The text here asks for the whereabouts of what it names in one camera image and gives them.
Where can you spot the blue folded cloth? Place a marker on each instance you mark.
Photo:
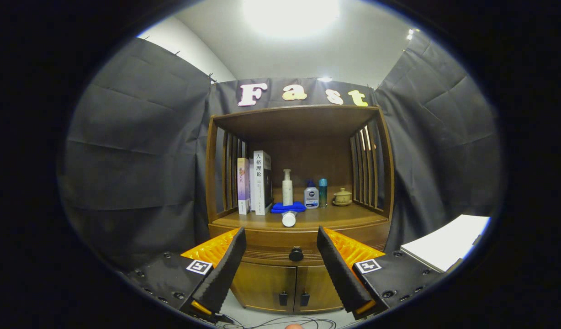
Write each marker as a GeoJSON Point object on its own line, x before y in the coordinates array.
{"type": "Point", "coordinates": [278, 208]}

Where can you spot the white table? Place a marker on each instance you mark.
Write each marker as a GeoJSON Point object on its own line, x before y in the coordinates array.
{"type": "Point", "coordinates": [445, 242]}

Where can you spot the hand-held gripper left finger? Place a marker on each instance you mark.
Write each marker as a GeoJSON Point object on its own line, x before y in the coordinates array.
{"type": "Point", "coordinates": [221, 278]}

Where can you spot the purple book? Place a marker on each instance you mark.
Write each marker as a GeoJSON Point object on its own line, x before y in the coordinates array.
{"type": "Point", "coordinates": [243, 185]}

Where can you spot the wooden drawer with black knob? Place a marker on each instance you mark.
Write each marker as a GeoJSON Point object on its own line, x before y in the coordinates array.
{"type": "Point", "coordinates": [276, 244]}

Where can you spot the grey bottle with blue pump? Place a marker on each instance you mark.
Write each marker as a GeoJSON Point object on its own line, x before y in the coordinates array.
{"type": "Point", "coordinates": [311, 197]}

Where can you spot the teal slim bottle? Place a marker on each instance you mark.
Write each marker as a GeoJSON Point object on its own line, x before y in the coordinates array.
{"type": "Point", "coordinates": [323, 193]}

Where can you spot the thick white book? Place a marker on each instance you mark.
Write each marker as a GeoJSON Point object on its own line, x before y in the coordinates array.
{"type": "Point", "coordinates": [260, 185]}

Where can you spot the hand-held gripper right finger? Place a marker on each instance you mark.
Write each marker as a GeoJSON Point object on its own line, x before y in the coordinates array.
{"type": "Point", "coordinates": [342, 278]}

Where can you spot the wooden countertop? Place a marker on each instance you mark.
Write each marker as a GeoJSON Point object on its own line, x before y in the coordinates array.
{"type": "Point", "coordinates": [344, 217]}

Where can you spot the yellow lidded teacup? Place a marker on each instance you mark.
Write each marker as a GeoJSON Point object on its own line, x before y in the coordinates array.
{"type": "Point", "coordinates": [343, 196]}

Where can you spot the wooden cabinet door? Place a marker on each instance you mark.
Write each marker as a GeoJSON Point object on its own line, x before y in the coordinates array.
{"type": "Point", "coordinates": [319, 292]}
{"type": "Point", "coordinates": [262, 285]}

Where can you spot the white pump bottle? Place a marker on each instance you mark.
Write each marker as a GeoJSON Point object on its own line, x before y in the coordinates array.
{"type": "Point", "coordinates": [287, 192]}

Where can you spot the white squeeze tube green end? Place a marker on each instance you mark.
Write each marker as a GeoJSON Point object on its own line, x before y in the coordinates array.
{"type": "Point", "coordinates": [289, 219]}

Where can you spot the yellow saucer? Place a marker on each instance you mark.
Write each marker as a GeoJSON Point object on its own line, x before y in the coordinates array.
{"type": "Point", "coordinates": [342, 204]}

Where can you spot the brown wooden cabinet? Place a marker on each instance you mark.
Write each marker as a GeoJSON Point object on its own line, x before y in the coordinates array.
{"type": "Point", "coordinates": [308, 160]}

